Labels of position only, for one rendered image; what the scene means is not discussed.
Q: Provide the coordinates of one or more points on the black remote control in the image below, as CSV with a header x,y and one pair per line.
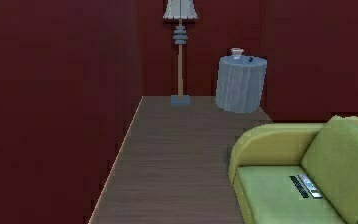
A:
x,y
299,186

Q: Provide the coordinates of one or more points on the small dark blue object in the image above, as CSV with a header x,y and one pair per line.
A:
x,y
250,59

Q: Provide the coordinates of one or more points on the round table with blue-grey cloth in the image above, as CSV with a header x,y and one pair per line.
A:
x,y
240,85

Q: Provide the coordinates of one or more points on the white bowl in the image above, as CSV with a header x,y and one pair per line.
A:
x,y
237,52

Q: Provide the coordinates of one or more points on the green sofa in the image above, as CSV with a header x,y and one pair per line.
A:
x,y
287,173

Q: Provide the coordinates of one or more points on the silver remote control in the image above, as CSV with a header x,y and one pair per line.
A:
x,y
310,185

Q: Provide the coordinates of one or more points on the floor lamp with pale shade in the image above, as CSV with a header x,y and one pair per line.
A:
x,y
180,66

